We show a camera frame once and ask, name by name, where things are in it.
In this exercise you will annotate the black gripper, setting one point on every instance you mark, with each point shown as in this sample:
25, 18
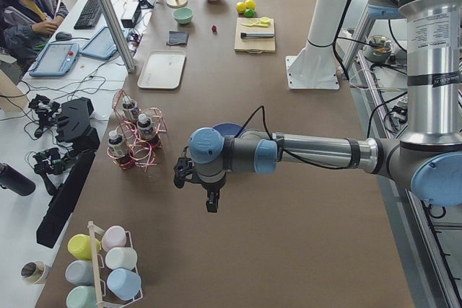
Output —
211, 189

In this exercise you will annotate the white robot arm column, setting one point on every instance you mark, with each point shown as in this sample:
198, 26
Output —
315, 65

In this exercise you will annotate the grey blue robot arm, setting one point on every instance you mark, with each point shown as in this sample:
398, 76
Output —
426, 159

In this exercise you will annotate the blue plate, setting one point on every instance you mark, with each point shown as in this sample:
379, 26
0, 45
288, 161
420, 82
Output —
230, 129

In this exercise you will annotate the white cup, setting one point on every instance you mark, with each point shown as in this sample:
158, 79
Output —
121, 257

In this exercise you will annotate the pink cup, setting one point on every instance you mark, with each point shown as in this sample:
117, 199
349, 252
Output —
114, 236

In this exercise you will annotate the light blue cup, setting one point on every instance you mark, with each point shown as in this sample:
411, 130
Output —
125, 284

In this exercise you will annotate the bottle with white cap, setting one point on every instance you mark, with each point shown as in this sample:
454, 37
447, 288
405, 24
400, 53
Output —
130, 109

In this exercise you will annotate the yellow cup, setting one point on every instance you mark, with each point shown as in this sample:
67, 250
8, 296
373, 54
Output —
79, 246

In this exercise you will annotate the beige tray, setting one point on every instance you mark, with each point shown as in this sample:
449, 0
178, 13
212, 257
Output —
162, 69

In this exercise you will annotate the black bar device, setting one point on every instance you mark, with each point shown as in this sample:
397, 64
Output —
63, 203

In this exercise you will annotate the grey cup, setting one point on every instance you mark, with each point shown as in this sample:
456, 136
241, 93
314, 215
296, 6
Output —
80, 273

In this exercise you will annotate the mint green cup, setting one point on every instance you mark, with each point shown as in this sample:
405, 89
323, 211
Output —
81, 297

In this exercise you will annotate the wooden cutting board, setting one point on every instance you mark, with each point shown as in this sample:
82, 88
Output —
261, 45

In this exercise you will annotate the dark grey cloth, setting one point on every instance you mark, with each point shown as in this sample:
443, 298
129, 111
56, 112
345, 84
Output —
178, 38

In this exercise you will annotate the yellow lemon slices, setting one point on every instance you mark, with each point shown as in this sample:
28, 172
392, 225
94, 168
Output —
257, 22

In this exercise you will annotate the green bowl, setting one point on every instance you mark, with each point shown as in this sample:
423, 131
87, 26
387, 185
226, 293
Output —
183, 16

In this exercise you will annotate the green lime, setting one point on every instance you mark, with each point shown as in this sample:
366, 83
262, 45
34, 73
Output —
249, 13

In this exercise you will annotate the blue teach pendant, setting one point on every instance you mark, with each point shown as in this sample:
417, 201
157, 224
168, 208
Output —
100, 46
56, 59

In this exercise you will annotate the black water bottle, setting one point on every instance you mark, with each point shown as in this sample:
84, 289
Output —
15, 181

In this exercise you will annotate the black box device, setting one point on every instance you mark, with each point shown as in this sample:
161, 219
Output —
131, 14

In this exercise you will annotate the black keyboard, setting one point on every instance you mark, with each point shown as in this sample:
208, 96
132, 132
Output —
89, 16

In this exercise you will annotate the grey computer mouse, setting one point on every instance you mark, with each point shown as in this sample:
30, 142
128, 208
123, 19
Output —
63, 36

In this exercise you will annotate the seated person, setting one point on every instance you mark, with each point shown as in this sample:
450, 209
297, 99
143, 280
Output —
27, 25

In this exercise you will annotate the copper wire bottle rack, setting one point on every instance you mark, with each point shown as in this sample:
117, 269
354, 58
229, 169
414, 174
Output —
139, 153

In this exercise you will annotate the white wire cup rack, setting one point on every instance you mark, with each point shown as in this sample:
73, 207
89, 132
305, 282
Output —
104, 296

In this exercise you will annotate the black gripper mount part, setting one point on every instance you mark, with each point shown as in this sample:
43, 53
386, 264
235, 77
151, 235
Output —
73, 126

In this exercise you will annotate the black handled knife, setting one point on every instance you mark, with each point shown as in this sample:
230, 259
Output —
256, 35

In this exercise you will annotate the aluminium frame post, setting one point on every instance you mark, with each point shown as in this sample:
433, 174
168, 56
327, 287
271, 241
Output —
117, 34

